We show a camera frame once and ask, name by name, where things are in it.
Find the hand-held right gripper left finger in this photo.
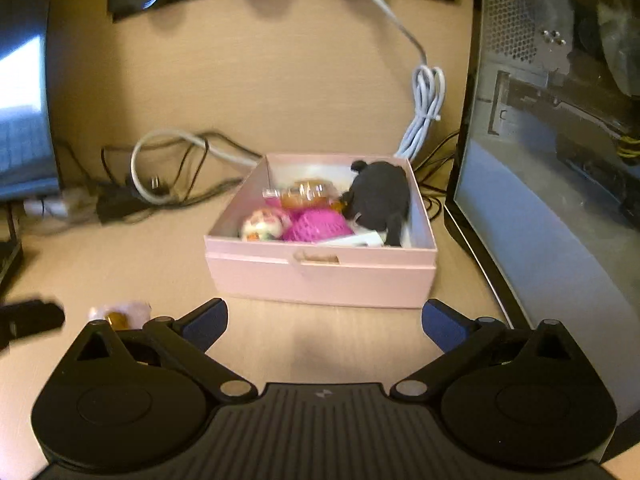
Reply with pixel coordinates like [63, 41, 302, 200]
[75, 297, 258, 403]

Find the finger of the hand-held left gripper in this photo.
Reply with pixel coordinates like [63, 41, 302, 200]
[0, 299, 66, 353]

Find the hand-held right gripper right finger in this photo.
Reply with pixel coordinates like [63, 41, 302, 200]
[390, 298, 576, 403]

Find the packet of brown balls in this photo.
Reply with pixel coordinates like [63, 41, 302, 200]
[89, 301, 152, 333]

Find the pink and white ball toy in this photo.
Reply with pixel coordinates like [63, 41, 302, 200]
[241, 208, 283, 242]

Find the pink cardboard box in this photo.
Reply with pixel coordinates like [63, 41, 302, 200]
[204, 152, 438, 309]

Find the pink plastic mesh basket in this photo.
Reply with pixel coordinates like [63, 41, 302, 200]
[282, 210, 356, 245]

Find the dark grey plush mouse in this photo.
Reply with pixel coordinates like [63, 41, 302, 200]
[341, 159, 412, 248]

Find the labelled clear bread packet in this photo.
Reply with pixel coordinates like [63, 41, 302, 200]
[262, 178, 341, 211]

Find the white power strip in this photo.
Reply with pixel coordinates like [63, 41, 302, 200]
[22, 192, 71, 218]

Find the black power adapter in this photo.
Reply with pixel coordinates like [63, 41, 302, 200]
[95, 192, 133, 225]

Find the computer monitor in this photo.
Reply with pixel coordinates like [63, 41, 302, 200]
[0, 0, 63, 201]

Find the glass-sided computer case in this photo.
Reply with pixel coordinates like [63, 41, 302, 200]
[442, 0, 640, 401]

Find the grey cable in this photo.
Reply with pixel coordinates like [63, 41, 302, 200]
[131, 129, 263, 203]

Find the black cable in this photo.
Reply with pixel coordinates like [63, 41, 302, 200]
[415, 130, 461, 221]
[100, 132, 263, 221]

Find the bundled white cable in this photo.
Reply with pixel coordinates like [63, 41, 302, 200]
[340, 0, 446, 161]

